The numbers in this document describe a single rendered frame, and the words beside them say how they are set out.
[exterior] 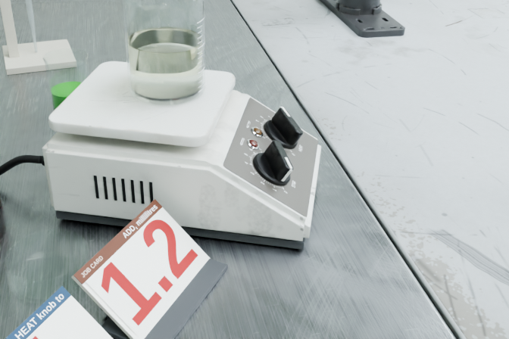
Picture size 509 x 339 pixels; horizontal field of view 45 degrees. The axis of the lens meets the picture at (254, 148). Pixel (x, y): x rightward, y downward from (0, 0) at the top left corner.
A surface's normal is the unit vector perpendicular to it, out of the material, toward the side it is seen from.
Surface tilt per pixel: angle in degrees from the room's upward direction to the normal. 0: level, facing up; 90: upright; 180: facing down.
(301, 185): 30
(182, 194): 90
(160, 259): 40
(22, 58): 0
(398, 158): 0
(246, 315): 0
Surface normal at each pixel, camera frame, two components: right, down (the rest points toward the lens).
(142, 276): 0.61, -0.51
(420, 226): 0.03, -0.87
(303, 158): 0.52, -0.69
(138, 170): -0.16, 0.49
